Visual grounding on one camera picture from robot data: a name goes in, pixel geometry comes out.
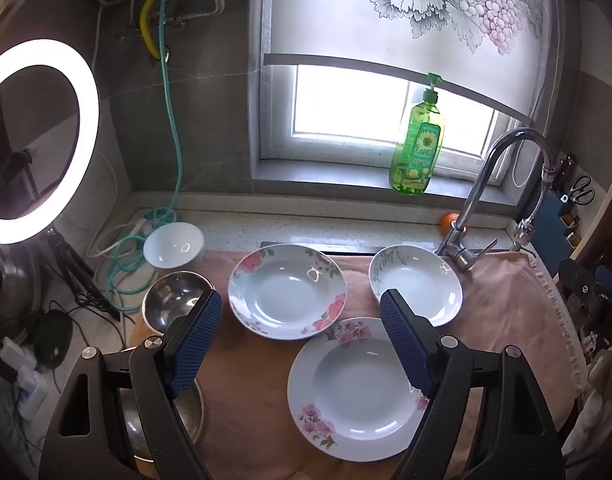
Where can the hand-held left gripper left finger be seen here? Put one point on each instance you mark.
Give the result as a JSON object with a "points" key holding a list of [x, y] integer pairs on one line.
{"points": [[196, 345]]}

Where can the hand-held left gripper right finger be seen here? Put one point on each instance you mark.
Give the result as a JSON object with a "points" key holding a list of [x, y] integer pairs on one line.
{"points": [[405, 345]]}

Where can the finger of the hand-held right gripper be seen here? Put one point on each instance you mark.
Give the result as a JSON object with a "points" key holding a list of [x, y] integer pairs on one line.
{"points": [[580, 285], [610, 276]]}

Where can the red bowl steel interior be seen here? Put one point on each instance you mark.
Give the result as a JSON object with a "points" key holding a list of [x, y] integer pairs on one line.
{"points": [[173, 302]]}

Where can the grey leaf pattern plate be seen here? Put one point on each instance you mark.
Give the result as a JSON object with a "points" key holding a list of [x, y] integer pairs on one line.
{"points": [[425, 285]]}

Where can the pink flower plate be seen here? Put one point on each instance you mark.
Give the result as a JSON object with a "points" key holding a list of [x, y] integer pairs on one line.
{"points": [[356, 400], [286, 295]]}

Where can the large steel bowl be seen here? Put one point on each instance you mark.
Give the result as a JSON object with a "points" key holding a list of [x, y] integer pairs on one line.
{"points": [[193, 420]]}

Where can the light blue bowl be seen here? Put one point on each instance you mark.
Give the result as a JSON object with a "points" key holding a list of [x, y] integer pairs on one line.
{"points": [[173, 247]]}

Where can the blue knife holder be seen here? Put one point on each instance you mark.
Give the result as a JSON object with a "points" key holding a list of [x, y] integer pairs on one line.
{"points": [[555, 215]]}

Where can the peach towel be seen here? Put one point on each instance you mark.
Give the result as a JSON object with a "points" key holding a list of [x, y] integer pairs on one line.
{"points": [[505, 320]]}

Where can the black scissors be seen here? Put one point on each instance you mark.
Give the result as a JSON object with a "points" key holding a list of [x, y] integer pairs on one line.
{"points": [[580, 190]]}

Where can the steel sink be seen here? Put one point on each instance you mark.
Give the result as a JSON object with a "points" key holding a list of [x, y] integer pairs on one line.
{"points": [[356, 249]]}

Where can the orange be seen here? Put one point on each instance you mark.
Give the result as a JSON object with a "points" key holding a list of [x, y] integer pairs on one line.
{"points": [[446, 222]]}

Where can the white power strip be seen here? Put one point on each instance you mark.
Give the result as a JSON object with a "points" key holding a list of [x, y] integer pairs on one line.
{"points": [[143, 225]]}

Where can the black oval object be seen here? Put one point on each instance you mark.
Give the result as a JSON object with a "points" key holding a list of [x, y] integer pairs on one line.
{"points": [[51, 335]]}

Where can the chrome faucet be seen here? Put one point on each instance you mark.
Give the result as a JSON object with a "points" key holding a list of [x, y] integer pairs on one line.
{"points": [[478, 180]]}

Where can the black tripod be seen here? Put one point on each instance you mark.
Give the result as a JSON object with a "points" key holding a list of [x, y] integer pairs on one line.
{"points": [[73, 260]]}

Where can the white power adapter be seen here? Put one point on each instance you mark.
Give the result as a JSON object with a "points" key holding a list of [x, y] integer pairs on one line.
{"points": [[13, 352]]}

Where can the green dish soap bottle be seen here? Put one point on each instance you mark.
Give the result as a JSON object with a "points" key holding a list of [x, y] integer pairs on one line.
{"points": [[415, 160]]}

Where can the window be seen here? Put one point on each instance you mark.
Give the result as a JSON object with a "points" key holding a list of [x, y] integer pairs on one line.
{"points": [[346, 100]]}

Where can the grape print roller blind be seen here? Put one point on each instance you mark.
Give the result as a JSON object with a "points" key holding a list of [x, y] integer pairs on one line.
{"points": [[336, 10]]}

